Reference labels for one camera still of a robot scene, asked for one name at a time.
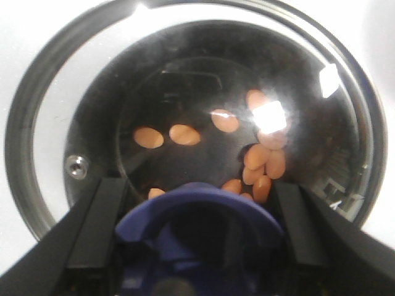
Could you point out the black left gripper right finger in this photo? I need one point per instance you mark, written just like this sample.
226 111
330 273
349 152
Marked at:
346 260

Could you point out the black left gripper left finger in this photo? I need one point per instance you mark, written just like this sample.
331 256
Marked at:
78 256

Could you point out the orange ham slices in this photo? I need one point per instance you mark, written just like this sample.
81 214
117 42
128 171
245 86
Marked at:
215 139

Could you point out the dark blue saucepan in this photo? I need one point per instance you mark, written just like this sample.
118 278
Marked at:
330 143

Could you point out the glass lid with blue knob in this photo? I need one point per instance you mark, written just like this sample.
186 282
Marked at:
195 239

